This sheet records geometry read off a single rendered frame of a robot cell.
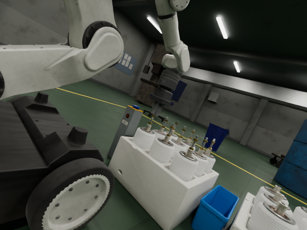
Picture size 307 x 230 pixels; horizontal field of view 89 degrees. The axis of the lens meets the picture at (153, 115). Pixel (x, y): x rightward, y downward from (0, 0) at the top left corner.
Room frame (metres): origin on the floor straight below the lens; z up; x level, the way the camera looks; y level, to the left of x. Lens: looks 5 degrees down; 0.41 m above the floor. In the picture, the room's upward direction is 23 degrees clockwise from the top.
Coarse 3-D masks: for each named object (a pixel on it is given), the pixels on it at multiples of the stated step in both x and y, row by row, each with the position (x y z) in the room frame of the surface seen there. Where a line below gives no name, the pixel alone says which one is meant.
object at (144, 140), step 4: (136, 132) 0.73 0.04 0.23; (140, 132) 0.71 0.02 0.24; (144, 132) 0.71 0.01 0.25; (136, 136) 0.72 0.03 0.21; (140, 136) 0.71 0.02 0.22; (144, 136) 0.70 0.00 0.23; (148, 136) 0.71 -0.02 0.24; (152, 136) 0.72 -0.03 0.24; (132, 140) 0.74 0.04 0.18; (136, 140) 0.71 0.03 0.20; (140, 140) 0.70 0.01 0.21; (144, 140) 0.70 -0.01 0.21; (148, 140) 0.71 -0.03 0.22; (152, 140) 0.72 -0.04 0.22; (136, 144) 0.71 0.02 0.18; (140, 144) 0.70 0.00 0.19; (144, 144) 0.71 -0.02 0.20; (148, 144) 0.71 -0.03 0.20; (144, 148) 0.71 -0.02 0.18; (148, 148) 0.73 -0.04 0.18
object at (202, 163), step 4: (196, 156) 0.67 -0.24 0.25; (200, 160) 0.65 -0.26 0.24; (204, 160) 0.66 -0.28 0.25; (200, 164) 0.65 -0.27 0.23; (204, 164) 0.66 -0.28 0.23; (196, 168) 0.65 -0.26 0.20; (200, 168) 0.65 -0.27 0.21; (204, 168) 0.67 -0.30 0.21; (196, 172) 0.65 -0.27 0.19; (200, 172) 0.66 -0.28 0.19; (196, 176) 0.65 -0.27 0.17; (200, 176) 0.67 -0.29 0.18
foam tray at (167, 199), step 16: (128, 144) 0.69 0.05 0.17; (112, 160) 0.73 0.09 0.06; (128, 160) 0.67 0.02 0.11; (144, 160) 0.62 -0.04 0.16; (128, 176) 0.65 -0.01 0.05; (144, 176) 0.61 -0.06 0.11; (160, 176) 0.57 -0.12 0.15; (176, 176) 0.55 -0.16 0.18; (208, 176) 0.70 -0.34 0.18; (144, 192) 0.59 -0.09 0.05; (160, 192) 0.55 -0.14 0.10; (176, 192) 0.52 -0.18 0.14; (192, 192) 0.55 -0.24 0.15; (208, 192) 0.77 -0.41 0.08; (144, 208) 0.57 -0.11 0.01; (160, 208) 0.53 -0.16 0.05; (176, 208) 0.50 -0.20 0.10; (192, 208) 0.64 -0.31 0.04; (160, 224) 0.52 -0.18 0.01; (176, 224) 0.54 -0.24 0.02
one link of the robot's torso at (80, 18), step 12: (72, 0) 0.46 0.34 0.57; (84, 0) 0.46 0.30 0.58; (96, 0) 0.48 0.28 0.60; (108, 0) 0.51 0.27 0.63; (72, 12) 0.49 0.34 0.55; (84, 12) 0.46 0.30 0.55; (96, 12) 0.49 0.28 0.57; (108, 12) 0.52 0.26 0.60; (72, 24) 0.51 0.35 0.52; (84, 24) 0.47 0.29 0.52; (96, 24) 0.48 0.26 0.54; (108, 24) 0.51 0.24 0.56; (72, 36) 0.52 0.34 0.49; (84, 36) 0.47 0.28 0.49; (84, 48) 0.48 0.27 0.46
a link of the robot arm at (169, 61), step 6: (168, 54) 0.76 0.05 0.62; (162, 60) 0.76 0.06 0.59; (168, 60) 0.74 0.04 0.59; (174, 60) 0.72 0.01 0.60; (168, 66) 0.73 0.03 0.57; (174, 66) 0.71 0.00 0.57; (162, 72) 0.74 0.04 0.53; (168, 72) 0.71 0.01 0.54; (174, 72) 0.71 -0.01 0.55; (180, 72) 0.74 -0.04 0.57; (174, 78) 0.71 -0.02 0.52
